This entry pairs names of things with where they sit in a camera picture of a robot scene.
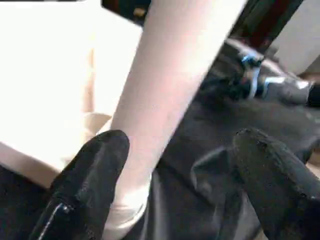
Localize black shiny mat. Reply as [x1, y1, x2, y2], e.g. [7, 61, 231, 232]
[0, 37, 320, 240]

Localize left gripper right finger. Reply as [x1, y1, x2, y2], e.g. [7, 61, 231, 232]
[232, 127, 320, 240]

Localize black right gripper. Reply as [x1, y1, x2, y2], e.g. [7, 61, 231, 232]
[203, 71, 252, 102]

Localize white plastic table leg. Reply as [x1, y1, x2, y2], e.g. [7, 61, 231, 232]
[100, 0, 250, 239]

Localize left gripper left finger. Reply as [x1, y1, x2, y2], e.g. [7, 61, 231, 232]
[28, 129, 131, 240]

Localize white plastic table top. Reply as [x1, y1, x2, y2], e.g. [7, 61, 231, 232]
[0, 0, 151, 191]

